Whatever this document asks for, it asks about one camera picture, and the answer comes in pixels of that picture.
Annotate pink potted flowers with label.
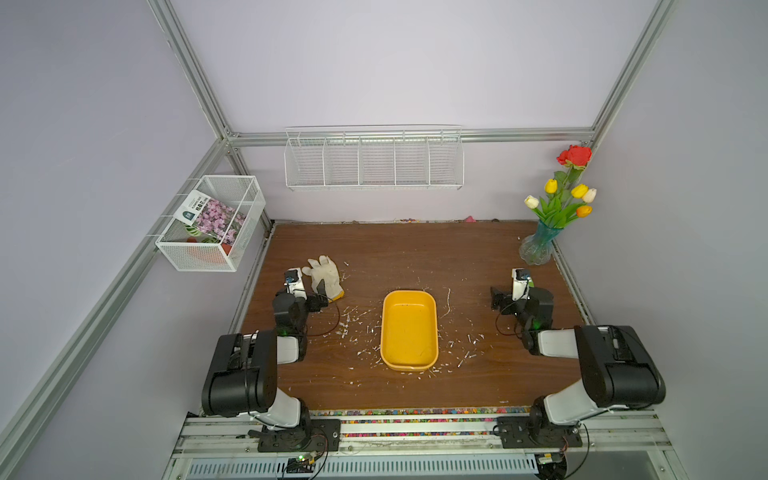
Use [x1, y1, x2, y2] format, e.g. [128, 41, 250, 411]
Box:
[173, 190, 246, 255]

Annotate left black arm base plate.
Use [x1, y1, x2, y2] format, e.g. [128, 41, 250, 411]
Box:
[248, 419, 342, 453]

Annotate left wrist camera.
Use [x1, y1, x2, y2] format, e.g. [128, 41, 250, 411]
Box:
[284, 268, 307, 299]

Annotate right small circuit board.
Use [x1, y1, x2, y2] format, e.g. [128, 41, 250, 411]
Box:
[534, 453, 568, 480]

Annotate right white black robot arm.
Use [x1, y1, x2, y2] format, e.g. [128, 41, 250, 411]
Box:
[490, 287, 666, 429]

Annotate long white wire shelf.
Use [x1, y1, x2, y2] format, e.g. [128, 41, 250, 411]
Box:
[284, 125, 465, 190]

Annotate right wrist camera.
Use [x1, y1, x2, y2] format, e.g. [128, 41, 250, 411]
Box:
[511, 268, 534, 301]

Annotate white cotton work glove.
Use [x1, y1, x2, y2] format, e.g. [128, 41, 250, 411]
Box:
[301, 255, 345, 302]

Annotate yellow plastic storage box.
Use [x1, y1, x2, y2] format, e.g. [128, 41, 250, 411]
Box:
[380, 290, 439, 372]

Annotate artificial tulip rose bouquet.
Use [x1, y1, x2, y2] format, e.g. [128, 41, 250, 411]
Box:
[524, 145, 597, 230]

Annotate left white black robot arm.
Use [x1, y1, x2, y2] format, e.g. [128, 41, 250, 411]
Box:
[201, 281, 329, 431]

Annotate small white wire basket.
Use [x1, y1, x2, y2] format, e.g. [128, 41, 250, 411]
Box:
[155, 175, 266, 272]

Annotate glass vase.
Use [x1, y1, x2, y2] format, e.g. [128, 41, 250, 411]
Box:
[519, 222, 562, 266]

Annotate small green circuit board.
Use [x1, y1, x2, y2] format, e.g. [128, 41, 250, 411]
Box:
[282, 456, 316, 476]

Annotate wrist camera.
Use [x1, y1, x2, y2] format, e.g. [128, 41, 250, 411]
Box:
[511, 268, 534, 301]
[284, 268, 307, 299]

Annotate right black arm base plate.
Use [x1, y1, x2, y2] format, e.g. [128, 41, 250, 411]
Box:
[491, 416, 583, 451]

